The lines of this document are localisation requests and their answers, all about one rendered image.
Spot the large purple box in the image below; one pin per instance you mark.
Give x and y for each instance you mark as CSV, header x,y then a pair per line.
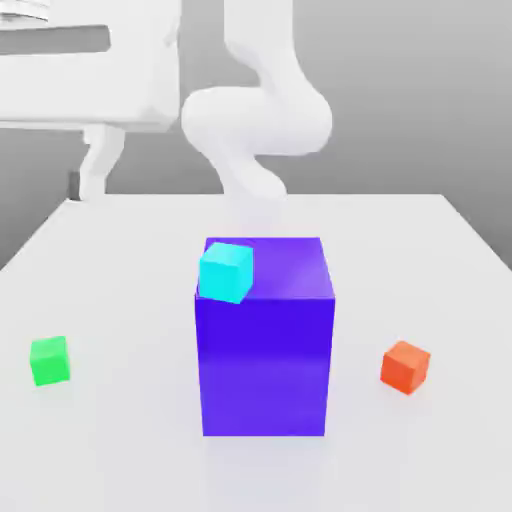
x,y
264,360

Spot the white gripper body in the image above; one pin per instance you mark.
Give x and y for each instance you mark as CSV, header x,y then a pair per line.
x,y
132,72

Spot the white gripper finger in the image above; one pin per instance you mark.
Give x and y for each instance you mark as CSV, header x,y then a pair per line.
x,y
100,160

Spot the small orange cube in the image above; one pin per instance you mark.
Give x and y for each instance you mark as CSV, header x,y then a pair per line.
x,y
404,368

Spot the small cyan cube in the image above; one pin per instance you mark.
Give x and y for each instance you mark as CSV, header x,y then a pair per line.
x,y
224,272

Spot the small green cube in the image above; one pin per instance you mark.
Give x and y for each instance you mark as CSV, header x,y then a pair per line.
x,y
50,362

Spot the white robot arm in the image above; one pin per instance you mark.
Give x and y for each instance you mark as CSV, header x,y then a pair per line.
x,y
260,120

